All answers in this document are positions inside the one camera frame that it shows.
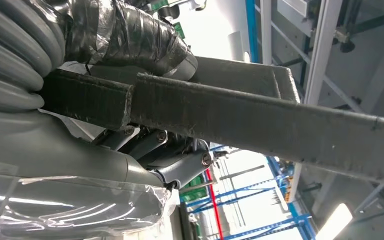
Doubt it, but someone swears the blue metal shelf rack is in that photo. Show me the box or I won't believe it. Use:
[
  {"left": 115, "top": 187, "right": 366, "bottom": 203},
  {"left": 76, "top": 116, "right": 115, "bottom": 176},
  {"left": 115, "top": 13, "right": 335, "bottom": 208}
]
[{"left": 178, "top": 142, "right": 316, "bottom": 240}]

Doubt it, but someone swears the red barrier belt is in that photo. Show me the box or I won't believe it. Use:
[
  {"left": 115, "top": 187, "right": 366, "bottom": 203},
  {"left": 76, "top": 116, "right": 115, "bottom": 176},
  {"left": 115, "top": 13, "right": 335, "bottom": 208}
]
[{"left": 205, "top": 168, "right": 225, "bottom": 240}]

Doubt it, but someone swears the ceiling light panel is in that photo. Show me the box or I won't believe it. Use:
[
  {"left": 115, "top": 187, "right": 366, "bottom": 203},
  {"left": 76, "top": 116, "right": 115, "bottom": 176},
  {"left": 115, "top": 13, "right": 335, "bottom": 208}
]
[{"left": 314, "top": 202, "right": 354, "bottom": 240}]

